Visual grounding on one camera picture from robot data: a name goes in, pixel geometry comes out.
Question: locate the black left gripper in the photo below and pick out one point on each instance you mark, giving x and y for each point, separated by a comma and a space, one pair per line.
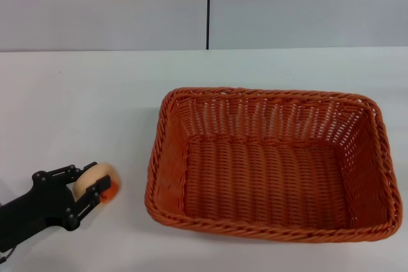
38, 202

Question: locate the round bread bun orange filling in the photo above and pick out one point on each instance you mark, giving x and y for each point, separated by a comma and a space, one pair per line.
92, 174

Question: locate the orange woven plastic basket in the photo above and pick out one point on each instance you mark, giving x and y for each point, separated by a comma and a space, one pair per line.
264, 173

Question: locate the black vertical wall strip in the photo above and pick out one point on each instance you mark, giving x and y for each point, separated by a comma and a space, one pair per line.
208, 4

